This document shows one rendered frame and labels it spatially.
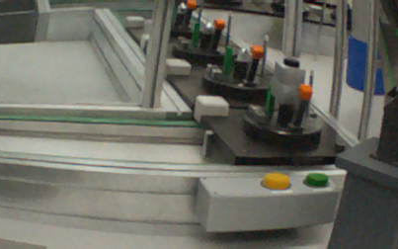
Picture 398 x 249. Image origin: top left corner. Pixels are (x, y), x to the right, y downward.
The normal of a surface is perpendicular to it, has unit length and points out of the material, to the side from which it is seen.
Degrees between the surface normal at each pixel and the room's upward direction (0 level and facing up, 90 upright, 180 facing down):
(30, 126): 90
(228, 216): 90
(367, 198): 90
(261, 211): 90
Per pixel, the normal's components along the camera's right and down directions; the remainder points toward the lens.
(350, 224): -0.62, 0.16
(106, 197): 0.25, 0.31
